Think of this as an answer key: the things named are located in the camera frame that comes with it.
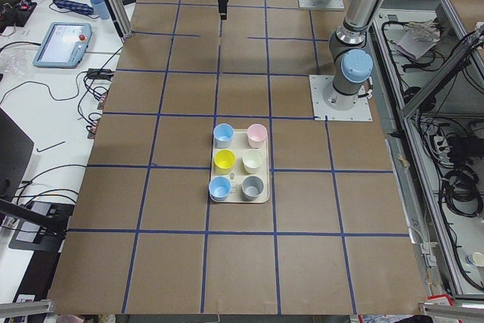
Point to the near teach pendant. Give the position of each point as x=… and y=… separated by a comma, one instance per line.
x=63, y=46

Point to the light blue cup front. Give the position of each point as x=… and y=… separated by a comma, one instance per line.
x=219, y=188

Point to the pink cup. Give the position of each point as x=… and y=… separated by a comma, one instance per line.
x=256, y=135

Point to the light blue cup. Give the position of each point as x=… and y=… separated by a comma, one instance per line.
x=219, y=188
x=223, y=135

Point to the cream white cup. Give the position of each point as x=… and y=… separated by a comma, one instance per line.
x=252, y=161

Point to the blue power strip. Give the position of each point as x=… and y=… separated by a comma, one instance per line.
x=75, y=7

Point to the light blue cup back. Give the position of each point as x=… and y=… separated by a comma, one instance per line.
x=223, y=135

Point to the beige plastic tray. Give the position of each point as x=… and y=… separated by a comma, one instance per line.
x=239, y=146

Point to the grey cup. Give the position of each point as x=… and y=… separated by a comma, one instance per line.
x=252, y=187

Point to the black monitor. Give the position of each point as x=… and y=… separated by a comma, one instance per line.
x=16, y=151

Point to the blue cup on desk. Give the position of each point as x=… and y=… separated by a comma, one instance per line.
x=100, y=9

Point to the yellow cup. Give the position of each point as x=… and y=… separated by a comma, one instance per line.
x=224, y=161

